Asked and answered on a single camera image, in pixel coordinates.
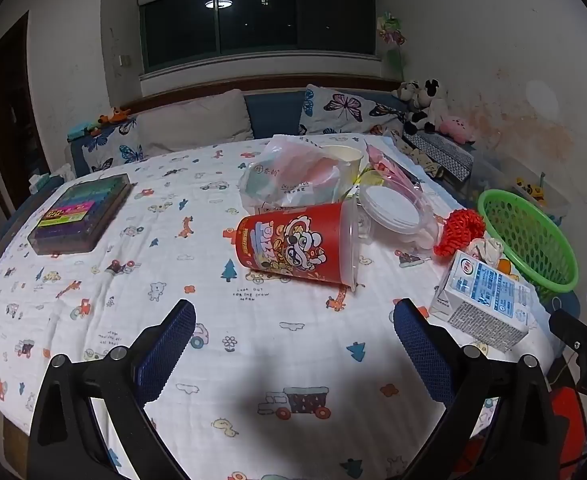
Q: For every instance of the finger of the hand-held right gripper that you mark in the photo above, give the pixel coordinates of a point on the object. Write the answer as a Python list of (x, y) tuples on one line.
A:
[(571, 330)]

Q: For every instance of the white tissue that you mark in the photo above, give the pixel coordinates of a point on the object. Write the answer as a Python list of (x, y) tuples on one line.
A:
[(486, 250)]

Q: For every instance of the cream paper cup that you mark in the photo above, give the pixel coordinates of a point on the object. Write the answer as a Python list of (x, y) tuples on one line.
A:
[(346, 156)]

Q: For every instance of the red printed paper cup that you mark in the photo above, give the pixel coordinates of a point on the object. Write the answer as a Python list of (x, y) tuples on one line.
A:
[(283, 247)]

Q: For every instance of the pink plush toy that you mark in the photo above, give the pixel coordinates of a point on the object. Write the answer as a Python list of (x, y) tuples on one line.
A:
[(456, 129)]

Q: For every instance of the orange plush toy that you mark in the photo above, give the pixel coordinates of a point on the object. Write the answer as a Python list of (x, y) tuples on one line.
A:
[(110, 119)]

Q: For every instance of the green plastic basket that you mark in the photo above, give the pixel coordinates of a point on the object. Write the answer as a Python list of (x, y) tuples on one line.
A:
[(538, 240)]

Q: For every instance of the teal tissue pack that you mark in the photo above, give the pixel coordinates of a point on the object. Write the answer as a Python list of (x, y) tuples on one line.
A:
[(38, 182)]

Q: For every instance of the translucent plastic bag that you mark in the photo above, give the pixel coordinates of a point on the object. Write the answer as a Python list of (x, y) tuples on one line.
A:
[(288, 172)]

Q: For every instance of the clear storage box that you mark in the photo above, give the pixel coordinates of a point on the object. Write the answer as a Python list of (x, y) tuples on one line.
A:
[(498, 175)]

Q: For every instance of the yellow toy car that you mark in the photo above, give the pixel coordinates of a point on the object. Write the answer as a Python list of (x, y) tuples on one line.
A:
[(531, 189)]

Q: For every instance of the patterned folded cloth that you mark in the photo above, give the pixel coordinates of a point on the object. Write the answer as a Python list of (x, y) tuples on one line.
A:
[(448, 157)]

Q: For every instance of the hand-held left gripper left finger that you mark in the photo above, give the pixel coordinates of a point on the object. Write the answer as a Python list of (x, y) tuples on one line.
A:
[(171, 345)]

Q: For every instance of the beige pillow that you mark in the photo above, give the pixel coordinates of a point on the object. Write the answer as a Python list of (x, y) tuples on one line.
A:
[(193, 122)]

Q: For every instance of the white blue milk carton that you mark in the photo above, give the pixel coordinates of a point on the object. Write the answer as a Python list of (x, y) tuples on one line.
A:
[(488, 300)]

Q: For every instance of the green wall decoration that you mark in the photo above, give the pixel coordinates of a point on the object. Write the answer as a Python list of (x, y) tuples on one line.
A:
[(392, 45)]

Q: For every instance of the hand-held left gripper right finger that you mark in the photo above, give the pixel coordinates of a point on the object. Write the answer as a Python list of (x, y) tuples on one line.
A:
[(421, 347)]

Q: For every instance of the colourful marker box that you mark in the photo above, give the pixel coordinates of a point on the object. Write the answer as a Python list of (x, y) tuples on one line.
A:
[(75, 212)]

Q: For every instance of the clear plastic lid container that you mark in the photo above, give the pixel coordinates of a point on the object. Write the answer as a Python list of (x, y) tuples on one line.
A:
[(393, 207)]

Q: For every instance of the large butterfly pillow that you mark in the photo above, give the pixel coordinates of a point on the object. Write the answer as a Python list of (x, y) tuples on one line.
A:
[(343, 110)]

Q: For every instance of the small butterfly pillow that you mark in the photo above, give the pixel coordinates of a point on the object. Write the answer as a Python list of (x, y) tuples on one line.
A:
[(115, 152)]

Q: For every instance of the dark wooden door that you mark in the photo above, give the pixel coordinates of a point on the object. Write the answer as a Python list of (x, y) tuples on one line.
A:
[(10, 100)]

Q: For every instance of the red plastic object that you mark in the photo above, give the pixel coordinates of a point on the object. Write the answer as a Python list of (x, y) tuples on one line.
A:
[(568, 420)]

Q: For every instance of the black white plush toy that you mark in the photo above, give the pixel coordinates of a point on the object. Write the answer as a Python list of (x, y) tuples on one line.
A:
[(426, 105)]

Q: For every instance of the beige patterned garment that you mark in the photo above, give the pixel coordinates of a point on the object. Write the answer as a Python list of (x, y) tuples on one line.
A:
[(421, 160)]

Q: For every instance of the pink packet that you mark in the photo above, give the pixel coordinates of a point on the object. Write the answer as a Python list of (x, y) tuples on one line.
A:
[(391, 167)]

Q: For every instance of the dark window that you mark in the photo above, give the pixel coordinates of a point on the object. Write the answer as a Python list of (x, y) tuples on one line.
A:
[(258, 20)]

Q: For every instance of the printed white blanket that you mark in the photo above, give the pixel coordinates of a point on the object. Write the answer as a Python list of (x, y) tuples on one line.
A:
[(173, 240)]

